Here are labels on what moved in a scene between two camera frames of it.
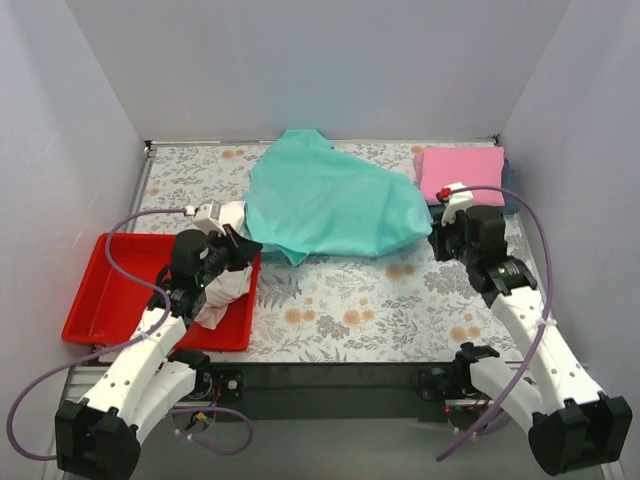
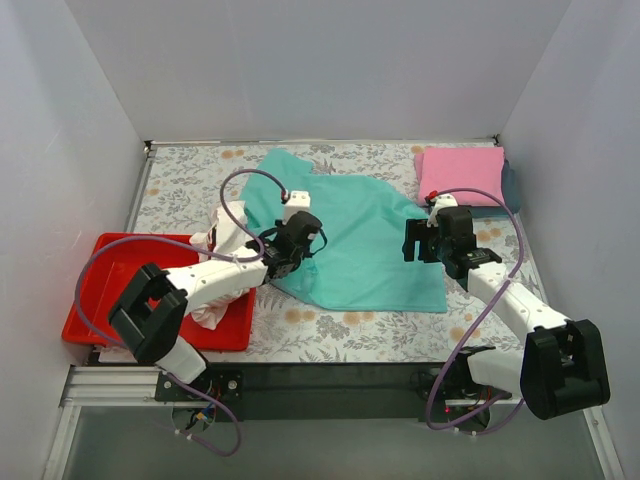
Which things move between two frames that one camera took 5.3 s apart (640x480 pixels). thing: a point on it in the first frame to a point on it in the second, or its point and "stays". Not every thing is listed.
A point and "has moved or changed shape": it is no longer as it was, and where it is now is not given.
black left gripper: [242, 248] to [310, 232]
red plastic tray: [109, 304] stays
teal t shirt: [305, 199] has moved or changed shape
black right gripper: [439, 241] to [417, 240]
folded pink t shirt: [475, 167] stays
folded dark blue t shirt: [511, 204] stays
